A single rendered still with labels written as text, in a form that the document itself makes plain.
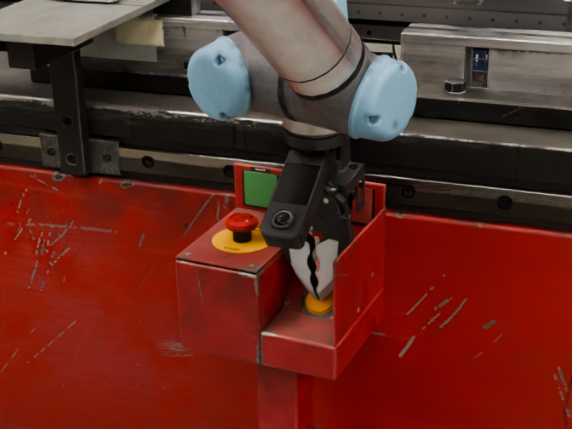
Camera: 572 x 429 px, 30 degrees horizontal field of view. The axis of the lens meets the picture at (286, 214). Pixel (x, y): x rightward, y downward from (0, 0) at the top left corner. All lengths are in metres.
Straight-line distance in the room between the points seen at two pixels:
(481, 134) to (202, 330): 0.41
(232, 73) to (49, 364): 0.83
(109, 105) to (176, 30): 0.15
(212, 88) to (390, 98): 0.18
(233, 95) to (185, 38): 0.53
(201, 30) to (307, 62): 0.64
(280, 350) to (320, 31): 0.46
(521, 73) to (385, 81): 0.50
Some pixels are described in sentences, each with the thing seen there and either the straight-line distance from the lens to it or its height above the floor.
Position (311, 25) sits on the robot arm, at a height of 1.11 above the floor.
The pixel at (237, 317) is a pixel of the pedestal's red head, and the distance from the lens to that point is 1.22.
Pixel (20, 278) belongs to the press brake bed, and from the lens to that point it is 1.66.
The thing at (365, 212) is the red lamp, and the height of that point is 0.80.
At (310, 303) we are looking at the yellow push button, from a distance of 1.25.
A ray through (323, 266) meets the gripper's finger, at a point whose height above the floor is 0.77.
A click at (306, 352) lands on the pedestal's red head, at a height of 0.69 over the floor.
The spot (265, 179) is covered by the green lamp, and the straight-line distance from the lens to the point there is 1.31.
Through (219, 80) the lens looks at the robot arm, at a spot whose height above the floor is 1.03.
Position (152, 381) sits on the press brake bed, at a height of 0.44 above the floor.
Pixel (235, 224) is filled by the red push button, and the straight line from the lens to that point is 1.23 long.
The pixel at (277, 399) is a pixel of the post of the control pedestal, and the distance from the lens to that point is 1.32.
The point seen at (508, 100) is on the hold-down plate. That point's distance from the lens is 1.36.
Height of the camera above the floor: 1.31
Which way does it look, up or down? 23 degrees down
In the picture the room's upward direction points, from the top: 1 degrees counter-clockwise
